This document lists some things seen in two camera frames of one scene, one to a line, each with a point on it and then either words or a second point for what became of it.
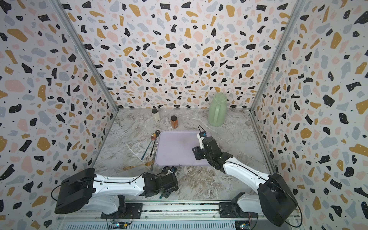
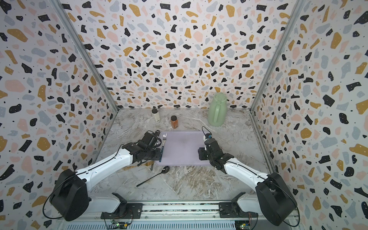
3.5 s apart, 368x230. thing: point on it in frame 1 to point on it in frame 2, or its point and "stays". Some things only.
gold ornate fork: (148, 163) stays
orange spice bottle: (174, 121) stays
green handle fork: (179, 166) to (164, 138)
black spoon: (165, 169) stays
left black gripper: (168, 195) to (158, 150)
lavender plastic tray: (175, 148) stays
